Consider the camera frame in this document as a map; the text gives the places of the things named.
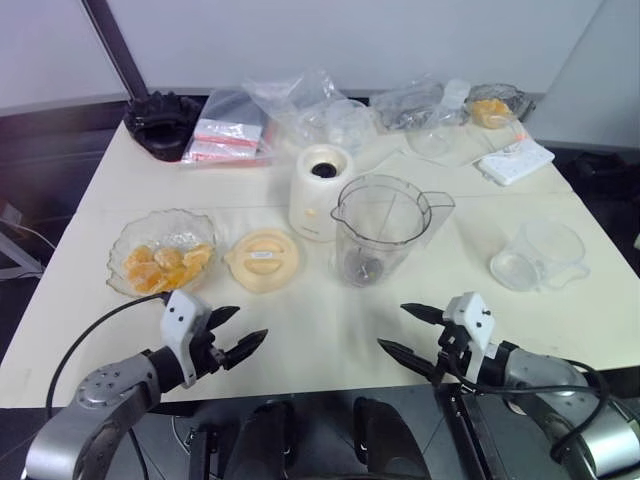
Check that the stack of zip bags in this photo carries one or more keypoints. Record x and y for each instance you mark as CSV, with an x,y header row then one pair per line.
x,y
227,135

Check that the clear blender jar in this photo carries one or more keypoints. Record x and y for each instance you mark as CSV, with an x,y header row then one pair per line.
x,y
360,240

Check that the black metal table frame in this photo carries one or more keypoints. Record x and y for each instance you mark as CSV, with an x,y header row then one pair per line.
x,y
467,435

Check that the dark slanted pole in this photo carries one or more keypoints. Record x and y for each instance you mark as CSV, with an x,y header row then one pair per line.
x,y
120,45

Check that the bag with orange food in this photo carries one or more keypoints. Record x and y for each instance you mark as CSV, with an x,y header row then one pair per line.
x,y
517,97

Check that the plastic bag with dark contents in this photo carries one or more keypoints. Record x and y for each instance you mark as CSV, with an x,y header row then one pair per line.
x,y
412,107

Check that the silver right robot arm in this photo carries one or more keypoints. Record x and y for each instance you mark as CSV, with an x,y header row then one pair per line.
x,y
575,400

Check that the white remote-like booklet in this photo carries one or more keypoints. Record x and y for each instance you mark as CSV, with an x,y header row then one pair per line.
x,y
515,162

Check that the small clear glass dish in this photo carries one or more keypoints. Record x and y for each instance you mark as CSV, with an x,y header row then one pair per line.
x,y
435,142

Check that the white blender motor base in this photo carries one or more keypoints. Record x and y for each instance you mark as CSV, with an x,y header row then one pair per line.
x,y
312,200

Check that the large scalloped glass bowl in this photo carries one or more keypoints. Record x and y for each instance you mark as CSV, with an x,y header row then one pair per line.
x,y
165,227

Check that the clear plastic measuring cup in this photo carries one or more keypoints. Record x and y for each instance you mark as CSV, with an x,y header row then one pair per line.
x,y
537,255

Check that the crumpled clear plastic bag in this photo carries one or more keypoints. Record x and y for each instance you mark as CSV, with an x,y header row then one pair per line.
x,y
292,95

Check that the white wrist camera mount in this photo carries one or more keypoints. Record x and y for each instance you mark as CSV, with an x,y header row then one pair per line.
x,y
472,317
180,325

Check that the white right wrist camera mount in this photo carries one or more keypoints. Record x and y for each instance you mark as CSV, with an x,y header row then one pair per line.
x,y
472,317

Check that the black ridged round holder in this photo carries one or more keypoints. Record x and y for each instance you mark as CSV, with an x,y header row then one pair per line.
x,y
160,127

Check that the cream round blender lid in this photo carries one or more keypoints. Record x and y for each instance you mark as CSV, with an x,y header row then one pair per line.
x,y
263,260

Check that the small orange clip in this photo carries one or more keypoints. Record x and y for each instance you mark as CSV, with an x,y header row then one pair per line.
x,y
520,134

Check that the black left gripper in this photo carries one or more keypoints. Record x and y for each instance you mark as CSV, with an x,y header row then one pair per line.
x,y
207,355

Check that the grey metal floor stand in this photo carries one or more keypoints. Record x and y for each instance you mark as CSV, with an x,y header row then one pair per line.
x,y
20,250

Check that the dark rounded shape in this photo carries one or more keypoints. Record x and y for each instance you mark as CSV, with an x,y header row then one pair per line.
x,y
387,440
265,440

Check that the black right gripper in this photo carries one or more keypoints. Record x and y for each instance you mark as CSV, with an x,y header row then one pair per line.
x,y
454,350

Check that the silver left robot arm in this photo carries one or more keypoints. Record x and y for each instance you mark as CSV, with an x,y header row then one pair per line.
x,y
107,400

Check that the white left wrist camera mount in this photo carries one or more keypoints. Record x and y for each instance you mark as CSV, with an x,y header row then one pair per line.
x,y
180,325

